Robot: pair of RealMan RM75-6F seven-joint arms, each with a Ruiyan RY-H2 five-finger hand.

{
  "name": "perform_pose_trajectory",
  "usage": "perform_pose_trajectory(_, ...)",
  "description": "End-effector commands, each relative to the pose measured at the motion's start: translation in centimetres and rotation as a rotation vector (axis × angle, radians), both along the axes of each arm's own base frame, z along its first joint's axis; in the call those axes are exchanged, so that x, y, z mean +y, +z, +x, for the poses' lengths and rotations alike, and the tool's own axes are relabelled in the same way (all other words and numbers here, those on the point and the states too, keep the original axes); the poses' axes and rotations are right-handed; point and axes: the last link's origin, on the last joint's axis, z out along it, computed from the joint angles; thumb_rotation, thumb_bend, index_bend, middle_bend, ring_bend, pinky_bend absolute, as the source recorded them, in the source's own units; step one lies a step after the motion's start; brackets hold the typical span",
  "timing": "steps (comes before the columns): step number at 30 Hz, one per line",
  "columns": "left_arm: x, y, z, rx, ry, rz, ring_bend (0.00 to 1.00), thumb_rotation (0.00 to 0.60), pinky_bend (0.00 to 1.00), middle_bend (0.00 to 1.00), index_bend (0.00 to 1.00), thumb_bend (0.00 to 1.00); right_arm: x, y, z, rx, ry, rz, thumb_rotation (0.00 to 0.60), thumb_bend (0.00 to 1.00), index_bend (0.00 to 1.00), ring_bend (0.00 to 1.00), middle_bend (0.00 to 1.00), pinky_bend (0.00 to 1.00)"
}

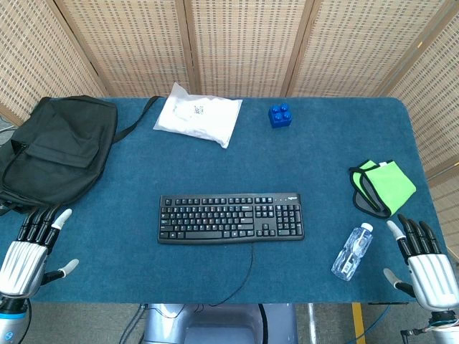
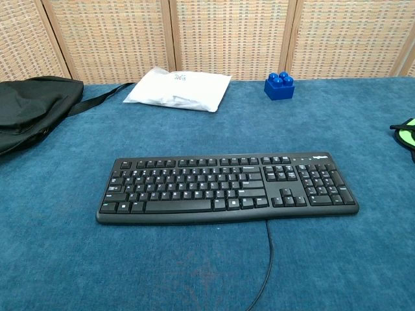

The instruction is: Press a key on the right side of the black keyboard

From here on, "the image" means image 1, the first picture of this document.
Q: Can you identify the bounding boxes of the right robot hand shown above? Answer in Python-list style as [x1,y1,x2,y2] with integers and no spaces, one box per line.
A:
[383,214,459,311]

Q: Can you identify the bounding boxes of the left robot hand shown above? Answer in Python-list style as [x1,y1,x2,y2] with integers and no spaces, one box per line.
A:
[0,205,80,298]

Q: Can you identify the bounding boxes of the black computer keyboard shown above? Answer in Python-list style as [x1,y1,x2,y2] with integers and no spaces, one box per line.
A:
[157,193,307,245]

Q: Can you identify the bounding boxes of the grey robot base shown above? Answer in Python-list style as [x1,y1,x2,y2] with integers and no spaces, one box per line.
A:
[142,303,298,344]

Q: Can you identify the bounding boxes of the clear plastic water bottle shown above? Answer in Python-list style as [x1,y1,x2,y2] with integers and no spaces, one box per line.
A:
[331,222,374,282]

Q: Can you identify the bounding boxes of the green and grey cloth pouch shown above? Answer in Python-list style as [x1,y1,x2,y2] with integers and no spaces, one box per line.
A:
[349,159,417,219]

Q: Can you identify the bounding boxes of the black backpack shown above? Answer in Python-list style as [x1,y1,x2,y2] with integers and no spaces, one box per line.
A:
[0,95,161,216]

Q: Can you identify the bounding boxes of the blue toy building block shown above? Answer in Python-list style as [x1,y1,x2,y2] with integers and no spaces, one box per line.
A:
[268,102,293,129]

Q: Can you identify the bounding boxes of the white plastic package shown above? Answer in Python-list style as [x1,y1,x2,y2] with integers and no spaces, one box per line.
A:
[153,82,243,149]

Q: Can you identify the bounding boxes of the blue table mat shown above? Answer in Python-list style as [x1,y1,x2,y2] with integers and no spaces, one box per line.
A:
[0,95,450,305]

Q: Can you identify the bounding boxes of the woven bamboo folding screen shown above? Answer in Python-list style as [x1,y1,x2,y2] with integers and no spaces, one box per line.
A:
[0,0,459,248]

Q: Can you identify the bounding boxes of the thin black cable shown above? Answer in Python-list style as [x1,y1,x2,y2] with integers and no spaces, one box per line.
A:
[209,243,256,307]

